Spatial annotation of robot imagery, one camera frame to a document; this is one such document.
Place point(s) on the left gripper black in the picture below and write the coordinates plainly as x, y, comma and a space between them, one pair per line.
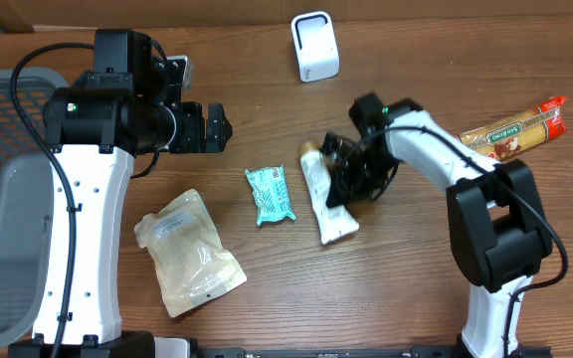
192, 127

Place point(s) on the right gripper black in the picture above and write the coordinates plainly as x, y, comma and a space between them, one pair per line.
339, 169

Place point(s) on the white cosmetic tube gold cap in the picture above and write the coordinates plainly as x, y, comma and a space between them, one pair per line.
334, 223

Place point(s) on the teal snack packet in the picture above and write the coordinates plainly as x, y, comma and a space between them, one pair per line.
270, 193

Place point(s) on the beige mushroom pouch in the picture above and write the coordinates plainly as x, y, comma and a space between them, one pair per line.
191, 264

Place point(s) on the red orange pasta package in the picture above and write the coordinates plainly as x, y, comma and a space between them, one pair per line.
508, 137

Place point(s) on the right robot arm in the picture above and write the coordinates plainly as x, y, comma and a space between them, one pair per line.
498, 231

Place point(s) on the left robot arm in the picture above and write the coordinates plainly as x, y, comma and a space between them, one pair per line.
128, 104

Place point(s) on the white barcode scanner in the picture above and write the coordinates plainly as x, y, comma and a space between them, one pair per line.
315, 46

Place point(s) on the grey plastic shopping basket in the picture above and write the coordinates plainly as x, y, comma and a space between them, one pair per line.
26, 210

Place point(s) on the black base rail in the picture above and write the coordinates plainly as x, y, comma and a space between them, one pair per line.
326, 353

